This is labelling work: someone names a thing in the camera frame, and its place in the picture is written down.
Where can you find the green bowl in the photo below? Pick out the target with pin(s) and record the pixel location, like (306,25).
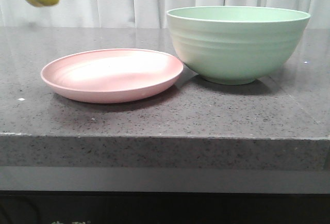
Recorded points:
(235,45)

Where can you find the pink plate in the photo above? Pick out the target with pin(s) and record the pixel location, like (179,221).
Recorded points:
(112,75)

